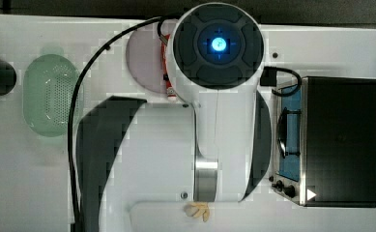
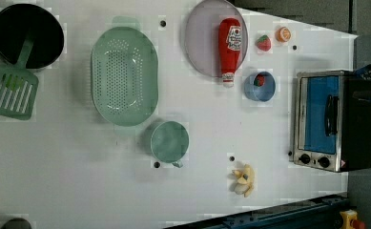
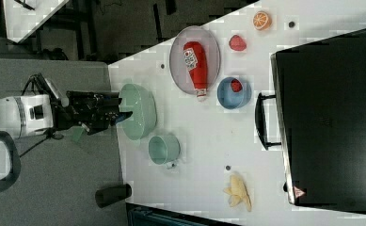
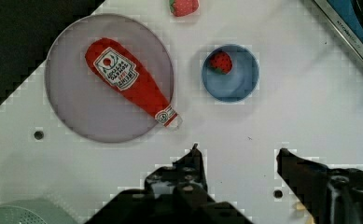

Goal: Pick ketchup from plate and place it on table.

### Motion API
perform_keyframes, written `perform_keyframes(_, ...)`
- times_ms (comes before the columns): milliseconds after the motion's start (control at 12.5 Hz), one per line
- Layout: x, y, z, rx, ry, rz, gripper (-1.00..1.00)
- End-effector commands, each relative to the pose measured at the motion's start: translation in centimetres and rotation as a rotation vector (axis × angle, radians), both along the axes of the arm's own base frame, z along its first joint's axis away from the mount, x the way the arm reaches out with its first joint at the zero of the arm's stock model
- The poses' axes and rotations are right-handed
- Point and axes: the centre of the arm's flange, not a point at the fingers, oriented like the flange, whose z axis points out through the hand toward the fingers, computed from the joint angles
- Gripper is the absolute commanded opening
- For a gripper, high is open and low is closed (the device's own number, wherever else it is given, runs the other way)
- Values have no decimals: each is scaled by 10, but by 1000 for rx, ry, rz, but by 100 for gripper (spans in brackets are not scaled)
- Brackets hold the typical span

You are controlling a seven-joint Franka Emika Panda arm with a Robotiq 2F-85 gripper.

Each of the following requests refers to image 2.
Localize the plush strawberry on table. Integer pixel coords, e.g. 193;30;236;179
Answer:
257;35;272;52

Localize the yellow red clamp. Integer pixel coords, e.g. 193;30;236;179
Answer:
340;210;366;229

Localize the blue metal frame rail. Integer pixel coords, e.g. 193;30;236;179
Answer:
165;195;350;229

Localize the black cooking pot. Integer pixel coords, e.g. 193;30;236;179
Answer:
0;4;65;69

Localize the plush peeled banana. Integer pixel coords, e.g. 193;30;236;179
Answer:
232;164;255;198

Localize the plush orange slice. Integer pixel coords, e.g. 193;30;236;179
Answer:
276;27;292;43

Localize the green slotted spatula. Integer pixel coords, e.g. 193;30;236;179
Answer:
0;38;39;120

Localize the round grey plate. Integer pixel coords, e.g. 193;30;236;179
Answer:
184;0;248;77

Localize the blue bowl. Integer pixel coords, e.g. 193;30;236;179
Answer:
243;72;276;102

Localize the plush strawberry in bowl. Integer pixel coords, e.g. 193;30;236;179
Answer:
254;74;265;87

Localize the red plush ketchup bottle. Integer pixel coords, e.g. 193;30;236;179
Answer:
218;18;242;88

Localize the green mug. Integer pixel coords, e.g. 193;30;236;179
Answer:
150;121;190;168

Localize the green oval colander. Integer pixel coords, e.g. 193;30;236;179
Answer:
91;27;158;127

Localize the silver toaster oven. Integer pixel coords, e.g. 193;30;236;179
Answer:
292;71;371;173

